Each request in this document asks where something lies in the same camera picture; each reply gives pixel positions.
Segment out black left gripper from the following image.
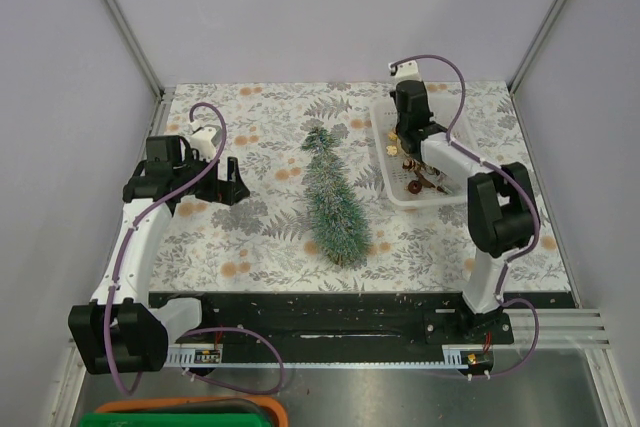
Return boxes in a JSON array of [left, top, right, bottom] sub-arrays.
[[175, 148, 249, 205]]

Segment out small green christmas tree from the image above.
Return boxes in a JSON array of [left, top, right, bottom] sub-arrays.
[[301, 127, 372, 268]]

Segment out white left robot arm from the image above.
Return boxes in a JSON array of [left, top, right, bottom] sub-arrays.
[[68, 127, 250, 375]]

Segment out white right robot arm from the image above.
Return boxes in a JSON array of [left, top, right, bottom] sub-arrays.
[[391, 79, 540, 343]]

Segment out floral patterned table mat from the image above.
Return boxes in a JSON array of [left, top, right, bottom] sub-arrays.
[[144, 79, 574, 294]]

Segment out white plastic basket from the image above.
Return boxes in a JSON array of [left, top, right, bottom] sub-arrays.
[[369, 89, 478, 211]]

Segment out brown ribbon ornaments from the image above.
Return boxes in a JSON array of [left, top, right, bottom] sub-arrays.
[[402, 158, 450, 195]]

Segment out orange plastic bin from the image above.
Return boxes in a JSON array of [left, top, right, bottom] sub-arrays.
[[94, 395, 290, 427]]

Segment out green plastic bin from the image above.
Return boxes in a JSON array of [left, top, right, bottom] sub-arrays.
[[79, 413, 271, 427]]

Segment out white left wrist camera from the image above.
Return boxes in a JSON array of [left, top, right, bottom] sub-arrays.
[[189, 120, 221, 161]]

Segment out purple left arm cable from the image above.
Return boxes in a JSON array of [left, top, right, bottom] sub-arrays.
[[102, 102, 229, 396]]

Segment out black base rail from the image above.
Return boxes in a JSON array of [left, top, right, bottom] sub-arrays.
[[145, 289, 516, 363]]

